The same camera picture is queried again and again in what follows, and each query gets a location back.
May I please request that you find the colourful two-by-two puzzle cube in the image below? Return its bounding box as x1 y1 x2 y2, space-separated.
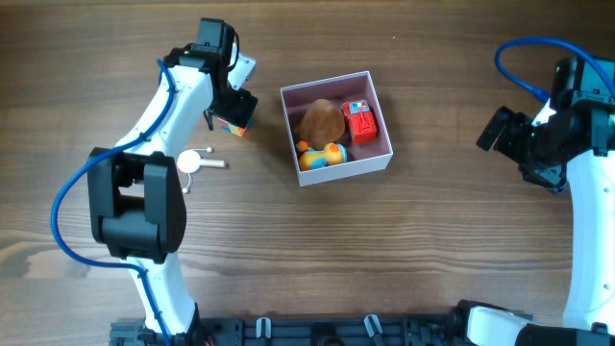
217 117 252 136

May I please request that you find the white wooden rattle drum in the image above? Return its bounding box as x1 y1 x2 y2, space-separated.
177 147 227 194

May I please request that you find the white cardboard box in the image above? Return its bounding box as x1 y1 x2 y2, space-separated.
280 71 393 186

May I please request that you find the brown plush toy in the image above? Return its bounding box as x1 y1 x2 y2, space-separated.
293 99 346 150

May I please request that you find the red toy truck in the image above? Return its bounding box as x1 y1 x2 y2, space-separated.
341 99 378 145

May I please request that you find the yellow duck toy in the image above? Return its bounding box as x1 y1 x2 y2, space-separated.
297 140 348 171

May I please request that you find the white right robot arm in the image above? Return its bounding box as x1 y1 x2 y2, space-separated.
445 53 614 345

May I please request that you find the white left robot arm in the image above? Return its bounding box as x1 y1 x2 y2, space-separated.
87 18 258 345

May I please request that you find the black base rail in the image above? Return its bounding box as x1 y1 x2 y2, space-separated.
109 312 535 346

